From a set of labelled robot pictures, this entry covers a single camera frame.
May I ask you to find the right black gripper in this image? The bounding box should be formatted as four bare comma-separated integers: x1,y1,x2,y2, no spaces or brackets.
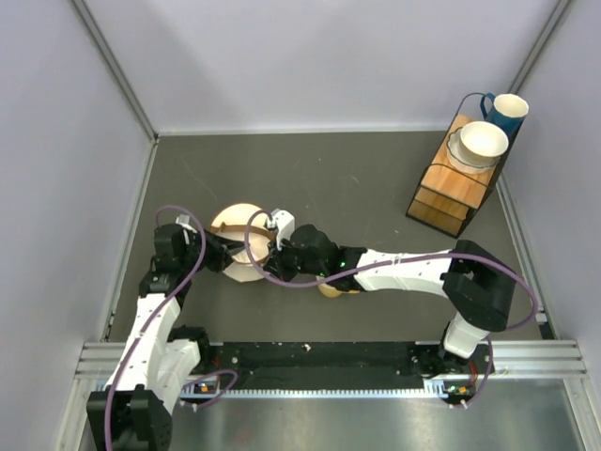
264,231,328,284

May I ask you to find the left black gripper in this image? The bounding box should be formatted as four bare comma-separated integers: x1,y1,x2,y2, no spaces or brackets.
180,226,249,274

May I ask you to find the cream round laundry bag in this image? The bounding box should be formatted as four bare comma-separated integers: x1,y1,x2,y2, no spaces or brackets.
209,203,274,283

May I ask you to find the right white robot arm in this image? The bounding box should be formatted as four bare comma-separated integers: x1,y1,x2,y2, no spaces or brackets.
263,210,516,372

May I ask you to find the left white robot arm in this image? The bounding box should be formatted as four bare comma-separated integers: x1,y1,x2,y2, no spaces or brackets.
86,208,237,450

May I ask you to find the yellow mug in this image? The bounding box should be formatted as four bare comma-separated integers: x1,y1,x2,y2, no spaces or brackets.
317,283,360,299

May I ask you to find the white scalloped plate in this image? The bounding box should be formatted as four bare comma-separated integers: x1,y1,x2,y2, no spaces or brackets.
446,127,500,174

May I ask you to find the white bowl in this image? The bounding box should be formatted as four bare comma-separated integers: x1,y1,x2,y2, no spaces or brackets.
458,121,509,166

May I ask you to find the blue mug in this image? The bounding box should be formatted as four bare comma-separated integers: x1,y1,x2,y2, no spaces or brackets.
480,93,530,140

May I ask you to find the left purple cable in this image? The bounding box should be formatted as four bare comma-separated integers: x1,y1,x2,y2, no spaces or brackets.
103,205,239,451

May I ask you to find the purple cable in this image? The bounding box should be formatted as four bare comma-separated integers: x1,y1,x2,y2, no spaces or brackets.
103,205,239,451
244,209,540,409

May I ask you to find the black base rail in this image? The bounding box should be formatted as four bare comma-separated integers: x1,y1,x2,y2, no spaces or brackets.
192,341,490,377

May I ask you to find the black wire wooden rack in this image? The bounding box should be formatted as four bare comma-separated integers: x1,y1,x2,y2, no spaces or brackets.
407,110,518,238

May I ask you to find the grey slotted cable duct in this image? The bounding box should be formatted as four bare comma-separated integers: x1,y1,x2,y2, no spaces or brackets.
177,375,475,400

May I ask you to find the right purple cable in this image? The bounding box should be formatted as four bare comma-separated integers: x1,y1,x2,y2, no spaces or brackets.
244,209,540,409

